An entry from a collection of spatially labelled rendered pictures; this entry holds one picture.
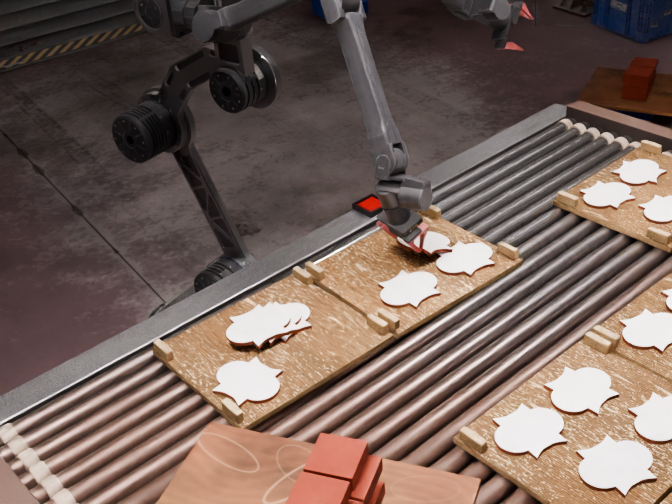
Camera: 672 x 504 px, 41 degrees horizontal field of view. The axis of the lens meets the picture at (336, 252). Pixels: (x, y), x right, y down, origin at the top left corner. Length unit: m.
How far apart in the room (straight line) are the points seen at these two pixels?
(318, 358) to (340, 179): 2.66
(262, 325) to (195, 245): 2.18
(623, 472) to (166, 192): 3.33
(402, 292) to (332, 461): 0.95
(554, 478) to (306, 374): 0.55
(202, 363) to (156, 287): 1.97
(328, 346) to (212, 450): 0.45
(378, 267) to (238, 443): 0.73
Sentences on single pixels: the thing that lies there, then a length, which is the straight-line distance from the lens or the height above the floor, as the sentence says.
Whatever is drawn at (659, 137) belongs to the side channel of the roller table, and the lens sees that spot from 2.82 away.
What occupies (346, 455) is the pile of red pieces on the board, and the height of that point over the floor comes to 1.32.
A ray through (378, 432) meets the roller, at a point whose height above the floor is 0.92.
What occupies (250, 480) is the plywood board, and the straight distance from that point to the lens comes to 1.57.
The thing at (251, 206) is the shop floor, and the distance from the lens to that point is 4.39.
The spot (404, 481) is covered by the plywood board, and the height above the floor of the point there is 1.04.
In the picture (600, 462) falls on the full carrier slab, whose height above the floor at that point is 0.95.
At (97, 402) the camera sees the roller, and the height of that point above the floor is 0.92.
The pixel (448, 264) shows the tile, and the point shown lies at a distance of 2.19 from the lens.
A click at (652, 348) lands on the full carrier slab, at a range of 2.00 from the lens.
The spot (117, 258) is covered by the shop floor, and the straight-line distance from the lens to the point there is 4.19.
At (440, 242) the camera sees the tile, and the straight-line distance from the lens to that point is 2.25.
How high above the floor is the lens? 2.18
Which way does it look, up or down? 33 degrees down
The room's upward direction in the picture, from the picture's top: 5 degrees counter-clockwise
